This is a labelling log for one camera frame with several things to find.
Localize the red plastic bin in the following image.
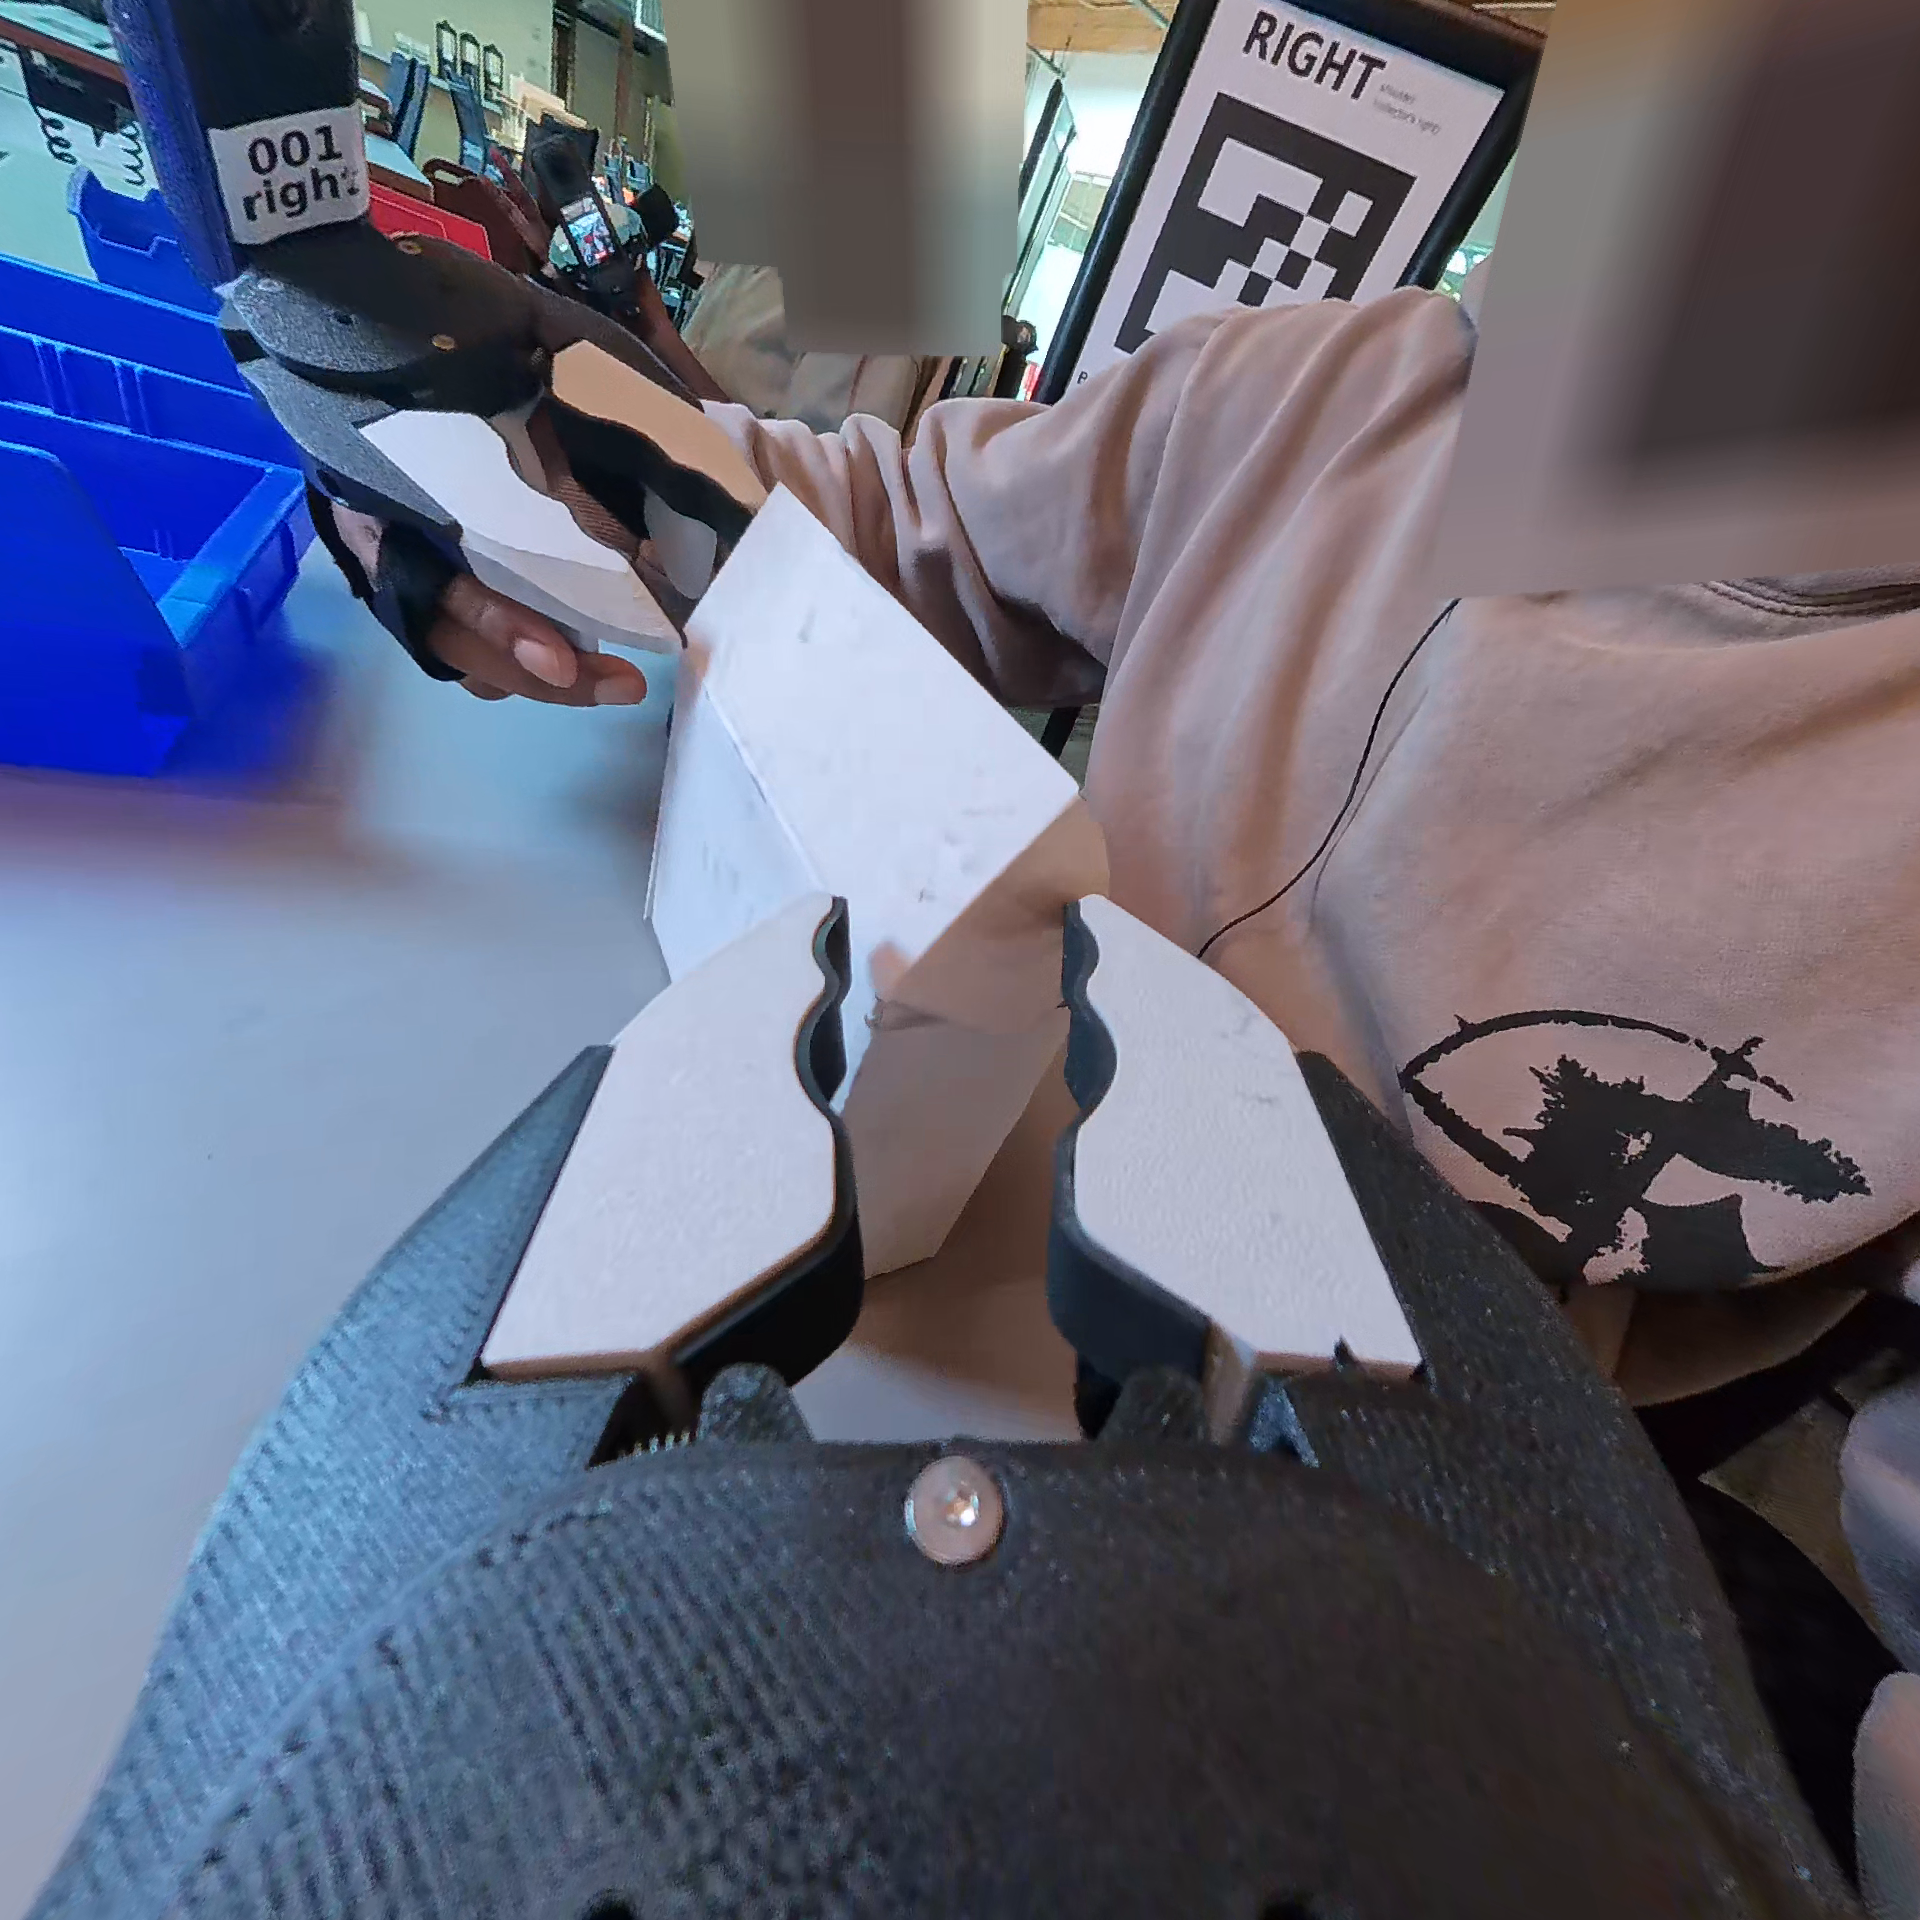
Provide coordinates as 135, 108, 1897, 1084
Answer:
365, 174, 502, 253

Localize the person's beige sweatshirt torso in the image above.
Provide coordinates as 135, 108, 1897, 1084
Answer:
1071, 567, 1920, 1419

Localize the black white marker sign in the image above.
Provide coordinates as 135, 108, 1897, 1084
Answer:
1050, 0, 1545, 406

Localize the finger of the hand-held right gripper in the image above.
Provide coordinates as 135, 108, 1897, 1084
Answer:
545, 329, 769, 601
357, 411, 688, 655

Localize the small screen device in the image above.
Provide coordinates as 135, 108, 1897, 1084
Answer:
545, 135, 667, 292

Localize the blue plastic bin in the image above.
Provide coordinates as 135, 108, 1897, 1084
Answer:
65, 164, 215, 310
0, 252, 323, 777

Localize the person's right forearm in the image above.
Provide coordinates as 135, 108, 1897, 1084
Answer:
698, 288, 1480, 711

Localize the person's right hand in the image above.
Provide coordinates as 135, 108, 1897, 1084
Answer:
308, 493, 650, 709

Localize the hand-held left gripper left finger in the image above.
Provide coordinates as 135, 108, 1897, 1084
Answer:
476, 892, 867, 1440

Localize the white cardboard mailer box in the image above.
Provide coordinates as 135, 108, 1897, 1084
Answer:
645, 487, 1114, 1279

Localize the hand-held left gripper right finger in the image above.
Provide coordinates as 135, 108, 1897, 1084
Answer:
1050, 892, 1428, 1440

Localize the thin black cable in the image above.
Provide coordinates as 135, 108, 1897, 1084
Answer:
1199, 600, 1467, 961

